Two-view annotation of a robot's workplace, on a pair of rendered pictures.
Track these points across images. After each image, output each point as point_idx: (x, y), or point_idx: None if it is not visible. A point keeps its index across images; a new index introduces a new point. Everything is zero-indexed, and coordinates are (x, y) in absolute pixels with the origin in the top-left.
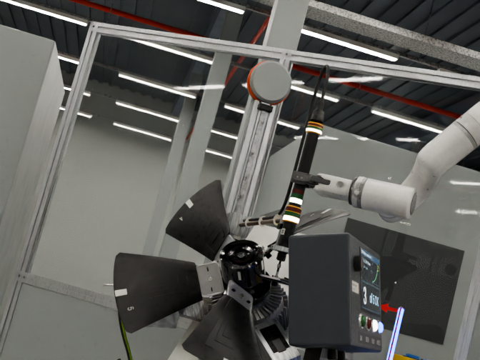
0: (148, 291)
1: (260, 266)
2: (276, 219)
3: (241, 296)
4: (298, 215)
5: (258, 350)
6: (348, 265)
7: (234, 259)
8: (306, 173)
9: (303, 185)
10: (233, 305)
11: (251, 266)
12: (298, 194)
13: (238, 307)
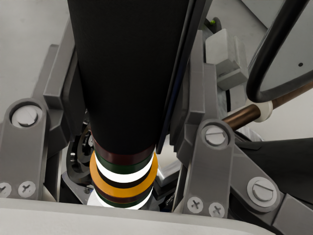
0: None
1: (91, 189)
2: (240, 109)
3: (84, 191)
4: (106, 201)
5: None
6: None
7: (83, 138)
8: (45, 86)
9: (96, 130)
10: (59, 194)
11: (69, 178)
12: (93, 146)
13: (68, 202)
